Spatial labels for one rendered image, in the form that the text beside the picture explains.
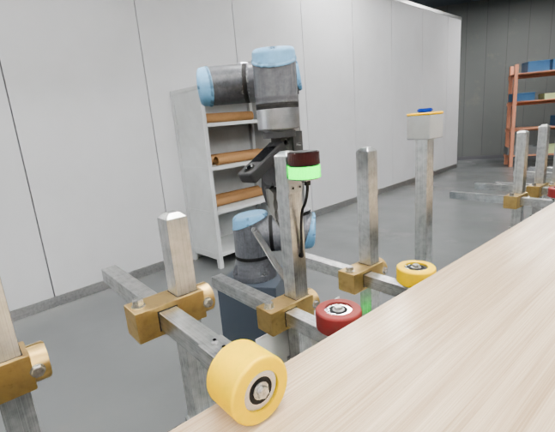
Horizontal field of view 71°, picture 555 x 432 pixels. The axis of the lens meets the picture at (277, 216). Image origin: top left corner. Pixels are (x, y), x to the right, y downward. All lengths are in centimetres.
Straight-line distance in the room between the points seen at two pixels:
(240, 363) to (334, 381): 15
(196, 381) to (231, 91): 61
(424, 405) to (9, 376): 50
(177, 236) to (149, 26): 316
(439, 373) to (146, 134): 320
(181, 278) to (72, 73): 282
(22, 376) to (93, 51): 301
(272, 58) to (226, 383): 60
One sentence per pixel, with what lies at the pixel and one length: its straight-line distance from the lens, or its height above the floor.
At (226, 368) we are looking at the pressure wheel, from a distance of 46.
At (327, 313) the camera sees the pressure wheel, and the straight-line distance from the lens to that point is 69.
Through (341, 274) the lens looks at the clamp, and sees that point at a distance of 96.
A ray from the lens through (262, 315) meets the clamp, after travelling 80.
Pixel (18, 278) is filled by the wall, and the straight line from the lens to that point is 332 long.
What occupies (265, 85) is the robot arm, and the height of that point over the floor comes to 130.
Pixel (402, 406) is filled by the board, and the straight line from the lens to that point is 52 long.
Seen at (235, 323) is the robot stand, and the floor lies 43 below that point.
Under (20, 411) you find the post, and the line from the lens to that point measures 65.
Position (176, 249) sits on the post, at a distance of 63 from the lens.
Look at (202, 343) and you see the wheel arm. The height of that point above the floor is 96.
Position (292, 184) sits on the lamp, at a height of 111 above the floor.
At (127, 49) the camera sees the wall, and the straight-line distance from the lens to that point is 356.
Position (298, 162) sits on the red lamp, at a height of 116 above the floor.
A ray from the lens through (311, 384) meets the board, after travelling 54.
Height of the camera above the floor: 123
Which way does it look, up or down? 14 degrees down
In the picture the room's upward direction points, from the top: 5 degrees counter-clockwise
